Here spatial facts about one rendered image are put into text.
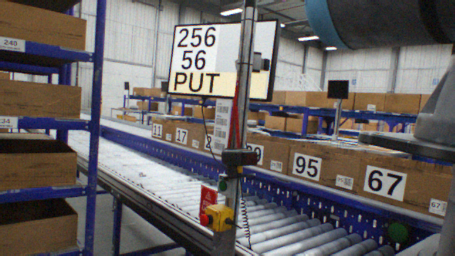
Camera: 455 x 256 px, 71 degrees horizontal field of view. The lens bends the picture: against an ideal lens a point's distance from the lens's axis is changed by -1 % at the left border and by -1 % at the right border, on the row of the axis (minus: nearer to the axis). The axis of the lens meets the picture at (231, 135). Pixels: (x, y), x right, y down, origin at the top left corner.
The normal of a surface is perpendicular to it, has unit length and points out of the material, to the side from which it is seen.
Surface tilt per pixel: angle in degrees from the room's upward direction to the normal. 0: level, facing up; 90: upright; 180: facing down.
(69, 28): 90
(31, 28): 91
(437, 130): 89
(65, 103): 91
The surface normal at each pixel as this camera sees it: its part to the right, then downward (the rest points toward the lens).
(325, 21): -0.72, 0.65
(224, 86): -0.49, -0.04
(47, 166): 0.60, 0.13
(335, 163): -0.76, 0.00
